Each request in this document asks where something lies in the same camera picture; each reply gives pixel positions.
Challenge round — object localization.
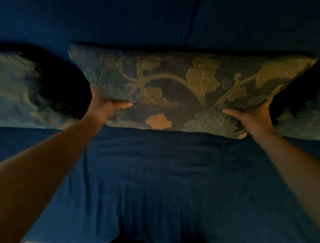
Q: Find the floral patterned blue cushion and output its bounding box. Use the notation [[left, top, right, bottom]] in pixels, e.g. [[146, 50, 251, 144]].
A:
[[0, 51, 75, 130], [274, 95, 320, 141], [69, 45, 318, 140]]

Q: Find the blue sofa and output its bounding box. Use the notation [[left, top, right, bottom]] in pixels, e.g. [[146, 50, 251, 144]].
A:
[[0, 0, 320, 243]]

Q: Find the person's right forearm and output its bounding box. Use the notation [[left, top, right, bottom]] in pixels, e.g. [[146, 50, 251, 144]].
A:
[[255, 129, 320, 227]]

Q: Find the person's left forearm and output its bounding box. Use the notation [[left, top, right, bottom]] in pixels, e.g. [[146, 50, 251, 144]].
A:
[[0, 116, 106, 243]]

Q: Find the person's left hand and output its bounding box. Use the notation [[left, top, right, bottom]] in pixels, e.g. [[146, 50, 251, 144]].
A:
[[84, 86, 134, 124]]

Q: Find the person's right hand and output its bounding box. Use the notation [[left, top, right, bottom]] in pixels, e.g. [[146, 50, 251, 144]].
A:
[[221, 97, 275, 137]]

